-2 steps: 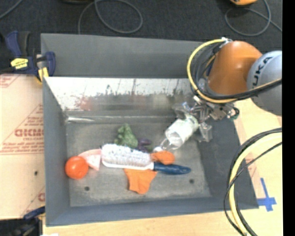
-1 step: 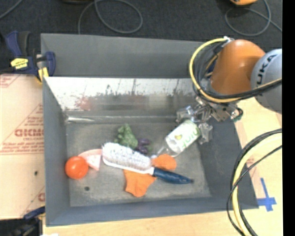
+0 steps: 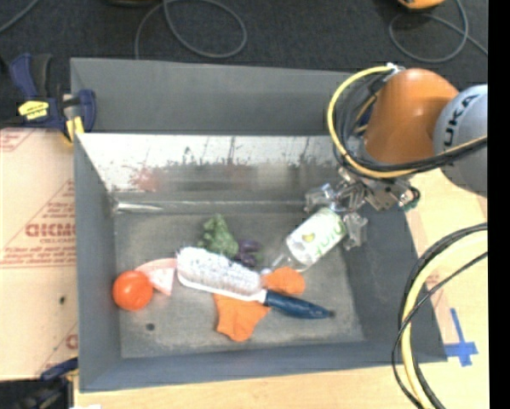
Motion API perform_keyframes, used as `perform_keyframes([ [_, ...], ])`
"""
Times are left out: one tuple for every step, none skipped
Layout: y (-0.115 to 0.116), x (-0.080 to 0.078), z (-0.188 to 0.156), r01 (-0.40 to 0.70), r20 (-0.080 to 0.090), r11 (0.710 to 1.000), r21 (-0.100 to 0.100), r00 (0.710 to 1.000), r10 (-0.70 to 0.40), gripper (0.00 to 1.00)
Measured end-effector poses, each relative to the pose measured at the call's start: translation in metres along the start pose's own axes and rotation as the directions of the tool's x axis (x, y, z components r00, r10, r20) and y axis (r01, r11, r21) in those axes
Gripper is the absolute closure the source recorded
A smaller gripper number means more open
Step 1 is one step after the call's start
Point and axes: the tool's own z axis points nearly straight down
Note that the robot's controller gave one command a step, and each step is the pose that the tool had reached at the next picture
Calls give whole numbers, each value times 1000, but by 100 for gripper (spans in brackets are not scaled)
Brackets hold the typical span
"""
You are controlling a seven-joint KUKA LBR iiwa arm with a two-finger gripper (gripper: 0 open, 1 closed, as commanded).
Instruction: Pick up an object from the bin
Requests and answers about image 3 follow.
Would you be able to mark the purple toy grapes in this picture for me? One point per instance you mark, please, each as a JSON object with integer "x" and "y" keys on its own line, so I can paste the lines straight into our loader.
{"x": 248, "y": 251}

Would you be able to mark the green toy broccoli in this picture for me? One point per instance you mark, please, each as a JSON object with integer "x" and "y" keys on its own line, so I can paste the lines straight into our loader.
{"x": 217, "y": 236}

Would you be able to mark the clear plastic bottle green label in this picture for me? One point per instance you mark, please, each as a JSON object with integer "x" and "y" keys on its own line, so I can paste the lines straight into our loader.
{"x": 316, "y": 239}

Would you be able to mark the orange ball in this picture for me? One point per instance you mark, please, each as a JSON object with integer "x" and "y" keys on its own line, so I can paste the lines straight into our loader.
{"x": 132, "y": 291}

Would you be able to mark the grey metal bin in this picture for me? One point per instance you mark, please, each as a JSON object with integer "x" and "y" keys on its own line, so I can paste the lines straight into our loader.
{"x": 173, "y": 335}

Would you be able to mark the brown cardboard board red print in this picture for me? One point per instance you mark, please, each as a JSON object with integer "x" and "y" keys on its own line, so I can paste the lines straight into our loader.
{"x": 33, "y": 271}

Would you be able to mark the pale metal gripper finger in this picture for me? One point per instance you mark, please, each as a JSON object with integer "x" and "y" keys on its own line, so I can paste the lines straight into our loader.
{"x": 318, "y": 196}
{"x": 356, "y": 228}

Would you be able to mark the pink toy melon slice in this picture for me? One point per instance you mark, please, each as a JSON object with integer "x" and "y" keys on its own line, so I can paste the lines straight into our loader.
{"x": 163, "y": 277}

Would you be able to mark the orange cloth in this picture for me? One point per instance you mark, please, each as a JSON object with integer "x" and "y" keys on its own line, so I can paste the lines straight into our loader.
{"x": 239, "y": 320}

